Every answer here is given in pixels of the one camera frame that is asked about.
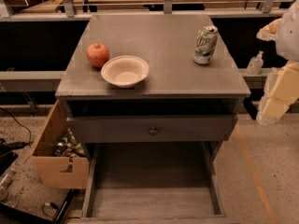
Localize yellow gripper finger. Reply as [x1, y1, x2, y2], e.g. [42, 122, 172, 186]
[256, 63, 299, 125]
[256, 19, 281, 41]

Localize cardboard box with cans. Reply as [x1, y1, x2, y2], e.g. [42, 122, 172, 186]
[31, 101, 89, 189]

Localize clear plastic bottle on floor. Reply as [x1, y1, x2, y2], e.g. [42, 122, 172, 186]
[0, 168, 16, 191]

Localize grey wooden drawer cabinet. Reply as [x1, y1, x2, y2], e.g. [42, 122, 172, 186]
[55, 13, 251, 224]

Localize white paper bowl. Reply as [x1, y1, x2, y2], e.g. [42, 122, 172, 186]
[101, 55, 150, 88]

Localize green white 7up can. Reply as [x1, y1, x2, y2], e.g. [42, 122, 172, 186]
[193, 25, 219, 64]

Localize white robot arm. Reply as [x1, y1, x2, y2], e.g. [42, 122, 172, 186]
[256, 0, 299, 125]

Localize clear sanitizer pump bottle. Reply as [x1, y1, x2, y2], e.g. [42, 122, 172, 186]
[247, 50, 263, 75]

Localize round metal drawer knob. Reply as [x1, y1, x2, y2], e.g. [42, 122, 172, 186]
[149, 127, 157, 135]

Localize black cable on floor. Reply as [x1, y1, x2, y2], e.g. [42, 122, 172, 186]
[0, 106, 33, 147]

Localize red apple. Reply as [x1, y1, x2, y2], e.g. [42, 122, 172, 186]
[86, 43, 109, 67]

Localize grey open middle drawer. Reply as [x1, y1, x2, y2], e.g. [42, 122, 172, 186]
[67, 142, 239, 224]

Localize metal shelf rail frame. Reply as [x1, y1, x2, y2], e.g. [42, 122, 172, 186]
[0, 0, 295, 21]

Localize black tray on floor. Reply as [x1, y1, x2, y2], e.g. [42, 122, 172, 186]
[0, 189, 78, 224]

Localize grey closed upper drawer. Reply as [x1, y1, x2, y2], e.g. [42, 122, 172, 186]
[67, 115, 237, 143]

